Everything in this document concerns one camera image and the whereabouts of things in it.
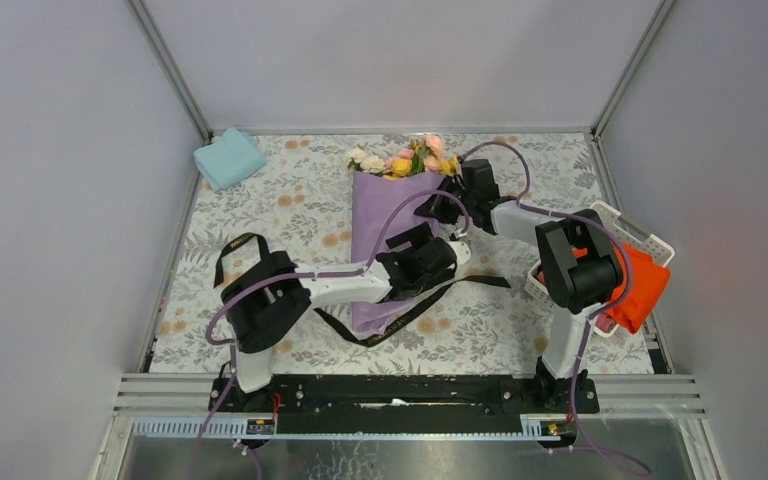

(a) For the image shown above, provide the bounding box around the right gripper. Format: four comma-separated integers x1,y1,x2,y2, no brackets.
414,175,475,226

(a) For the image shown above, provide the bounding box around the yellow fake flower stem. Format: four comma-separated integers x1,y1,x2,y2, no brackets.
380,139,461,183

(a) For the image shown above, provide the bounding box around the pink purple wrapping paper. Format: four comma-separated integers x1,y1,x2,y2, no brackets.
351,172,443,337

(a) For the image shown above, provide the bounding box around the pink fake flower stem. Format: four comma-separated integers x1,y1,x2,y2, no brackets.
383,134,446,175

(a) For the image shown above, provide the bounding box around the black ribbon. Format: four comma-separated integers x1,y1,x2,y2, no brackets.
213,232,512,349

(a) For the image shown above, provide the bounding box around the white fake flower stem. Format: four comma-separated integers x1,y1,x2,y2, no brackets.
345,147,388,176

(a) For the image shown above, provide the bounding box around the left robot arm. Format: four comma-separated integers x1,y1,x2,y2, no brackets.
221,223,471,411

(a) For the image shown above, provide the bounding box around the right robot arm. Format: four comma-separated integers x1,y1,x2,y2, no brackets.
414,159,627,412

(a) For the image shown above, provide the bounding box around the floral tablecloth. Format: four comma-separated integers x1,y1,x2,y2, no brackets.
148,132,657,377

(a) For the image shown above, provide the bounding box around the white plastic basket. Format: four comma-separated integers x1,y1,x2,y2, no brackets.
523,200,677,339

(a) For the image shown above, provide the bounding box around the light blue folded towel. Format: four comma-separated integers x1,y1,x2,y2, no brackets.
194,128,267,191

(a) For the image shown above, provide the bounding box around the orange cloth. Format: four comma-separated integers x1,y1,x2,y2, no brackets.
596,243,670,334

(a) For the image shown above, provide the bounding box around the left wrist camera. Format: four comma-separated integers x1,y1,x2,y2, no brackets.
447,241,472,267

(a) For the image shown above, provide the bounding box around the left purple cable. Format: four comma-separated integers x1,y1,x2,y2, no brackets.
185,190,473,480

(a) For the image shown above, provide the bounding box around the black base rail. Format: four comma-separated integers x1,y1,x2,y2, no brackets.
208,374,600,435

